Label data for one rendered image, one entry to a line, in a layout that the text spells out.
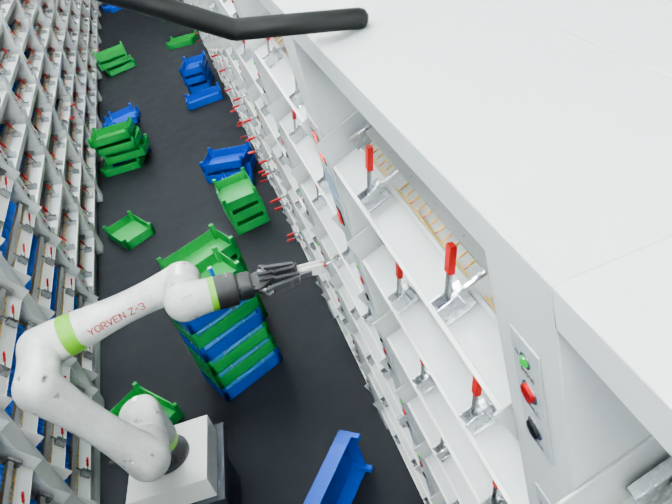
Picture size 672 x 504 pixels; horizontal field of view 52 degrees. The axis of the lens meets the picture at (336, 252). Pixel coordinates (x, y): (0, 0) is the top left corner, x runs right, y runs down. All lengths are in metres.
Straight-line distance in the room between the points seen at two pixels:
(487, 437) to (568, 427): 0.40
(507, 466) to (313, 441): 1.85
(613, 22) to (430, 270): 0.33
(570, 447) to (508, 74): 0.33
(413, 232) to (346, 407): 1.90
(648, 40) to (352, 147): 0.56
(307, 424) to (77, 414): 1.07
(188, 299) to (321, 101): 0.87
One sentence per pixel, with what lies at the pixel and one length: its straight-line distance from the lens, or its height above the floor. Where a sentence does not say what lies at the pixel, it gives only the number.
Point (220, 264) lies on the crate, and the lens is 2.86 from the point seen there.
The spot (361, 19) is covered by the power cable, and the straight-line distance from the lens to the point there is 0.85.
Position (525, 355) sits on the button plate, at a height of 1.65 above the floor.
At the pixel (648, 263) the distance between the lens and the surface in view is 0.42.
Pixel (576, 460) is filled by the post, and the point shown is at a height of 1.58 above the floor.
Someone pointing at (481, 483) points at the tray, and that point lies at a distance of 1.10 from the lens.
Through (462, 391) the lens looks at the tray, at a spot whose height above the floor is 1.30.
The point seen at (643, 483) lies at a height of 1.54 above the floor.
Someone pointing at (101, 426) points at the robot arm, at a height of 0.77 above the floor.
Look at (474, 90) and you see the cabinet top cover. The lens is 0.64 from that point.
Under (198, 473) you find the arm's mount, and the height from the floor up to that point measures 0.37.
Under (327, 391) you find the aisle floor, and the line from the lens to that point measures 2.82.
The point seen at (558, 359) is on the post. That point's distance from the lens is 0.45.
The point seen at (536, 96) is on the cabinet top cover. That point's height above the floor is 1.75.
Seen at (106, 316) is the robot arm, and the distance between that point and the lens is 1.96.
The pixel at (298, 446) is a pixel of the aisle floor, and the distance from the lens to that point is 2.69.
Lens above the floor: 2.02
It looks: 35 degrees down
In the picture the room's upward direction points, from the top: 19 degrees counter-clockwise
